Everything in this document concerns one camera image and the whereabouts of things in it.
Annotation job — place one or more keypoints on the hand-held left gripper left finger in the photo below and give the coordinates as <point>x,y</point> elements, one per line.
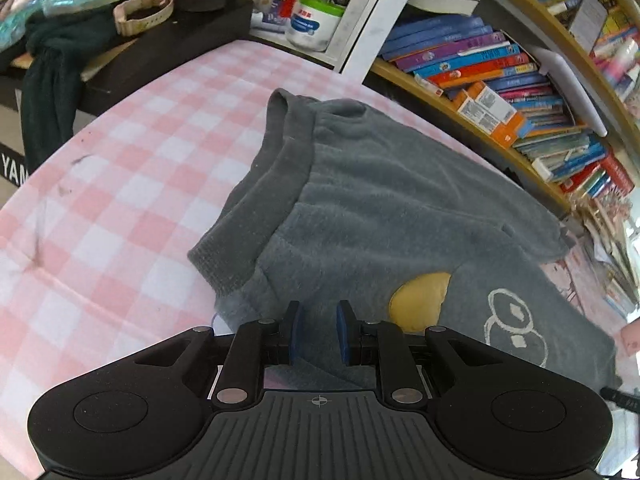
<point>296,335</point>

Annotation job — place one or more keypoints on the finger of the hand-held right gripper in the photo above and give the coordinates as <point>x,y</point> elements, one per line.
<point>615,396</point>

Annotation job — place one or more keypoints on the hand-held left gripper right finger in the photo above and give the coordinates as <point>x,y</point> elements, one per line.
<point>344,335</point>

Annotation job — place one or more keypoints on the grey sweater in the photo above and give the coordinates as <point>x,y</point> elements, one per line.
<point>390,200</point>

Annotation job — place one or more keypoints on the pink printed pouch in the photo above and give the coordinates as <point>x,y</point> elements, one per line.
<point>631,342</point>

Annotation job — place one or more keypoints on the pile of booklets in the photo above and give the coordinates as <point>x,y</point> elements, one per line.
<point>615,270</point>

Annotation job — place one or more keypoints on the red thick book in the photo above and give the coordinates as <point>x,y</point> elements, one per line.
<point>617,172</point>

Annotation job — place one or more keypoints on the pink checked printed mat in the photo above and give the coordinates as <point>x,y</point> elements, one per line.
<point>125,160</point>

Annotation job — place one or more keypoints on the row of colourful books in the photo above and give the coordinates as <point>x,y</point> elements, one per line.
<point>500,75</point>

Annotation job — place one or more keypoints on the white wooden bookshelf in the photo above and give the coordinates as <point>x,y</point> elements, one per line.
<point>370,30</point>

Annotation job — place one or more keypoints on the white flat device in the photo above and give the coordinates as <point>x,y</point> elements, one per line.
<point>570,90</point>

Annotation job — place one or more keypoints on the white jar green lid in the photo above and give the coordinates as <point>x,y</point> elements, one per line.
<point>312,25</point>

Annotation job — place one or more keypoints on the black piano keyboard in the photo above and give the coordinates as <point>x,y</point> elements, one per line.
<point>175,45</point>

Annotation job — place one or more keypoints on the dark green cloth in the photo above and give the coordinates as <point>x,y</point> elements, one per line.
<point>50,85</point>

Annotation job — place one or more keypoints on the row of mixed paperbacks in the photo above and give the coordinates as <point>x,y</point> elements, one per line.
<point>600,35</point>

